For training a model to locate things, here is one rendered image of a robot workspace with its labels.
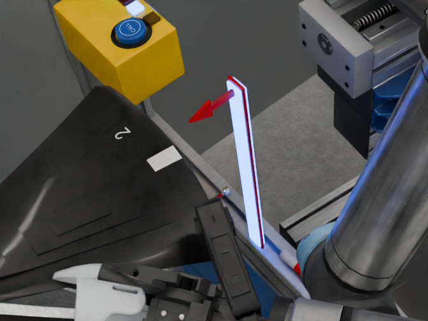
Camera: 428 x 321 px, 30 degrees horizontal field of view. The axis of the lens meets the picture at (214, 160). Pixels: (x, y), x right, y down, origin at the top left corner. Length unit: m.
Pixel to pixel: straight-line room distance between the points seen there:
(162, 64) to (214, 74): 0.95
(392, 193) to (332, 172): 1.55
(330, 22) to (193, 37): 0.77
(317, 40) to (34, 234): 0.58
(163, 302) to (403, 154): 0.23
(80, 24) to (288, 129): 1.27
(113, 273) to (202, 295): 0.08
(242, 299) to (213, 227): 0.07
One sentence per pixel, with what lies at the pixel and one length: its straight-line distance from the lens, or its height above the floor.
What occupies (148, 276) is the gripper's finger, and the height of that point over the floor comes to 1.23.
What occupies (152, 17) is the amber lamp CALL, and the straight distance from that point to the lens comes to 1.07.
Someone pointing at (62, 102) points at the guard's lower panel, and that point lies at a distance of 1.76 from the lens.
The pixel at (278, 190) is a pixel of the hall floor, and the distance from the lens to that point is 2.17.
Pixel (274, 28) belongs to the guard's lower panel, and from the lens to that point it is 2.09.
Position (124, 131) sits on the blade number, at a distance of 0.82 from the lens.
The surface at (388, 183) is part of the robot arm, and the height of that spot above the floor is 1.27.
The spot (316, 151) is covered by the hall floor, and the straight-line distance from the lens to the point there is 2.24.
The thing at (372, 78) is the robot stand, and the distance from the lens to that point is 1.18.
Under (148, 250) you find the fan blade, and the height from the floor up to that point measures 1.17.
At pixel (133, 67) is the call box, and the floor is 1.05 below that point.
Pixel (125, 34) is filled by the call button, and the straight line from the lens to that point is 1.05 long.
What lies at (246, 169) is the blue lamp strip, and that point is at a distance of 0.94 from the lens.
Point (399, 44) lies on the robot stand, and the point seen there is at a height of 0.97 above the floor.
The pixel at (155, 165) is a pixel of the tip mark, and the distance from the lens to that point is 0.80.
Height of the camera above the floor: 1.81
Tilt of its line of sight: 54 degrees down
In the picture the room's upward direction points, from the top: 11 degrees counter-clockwise
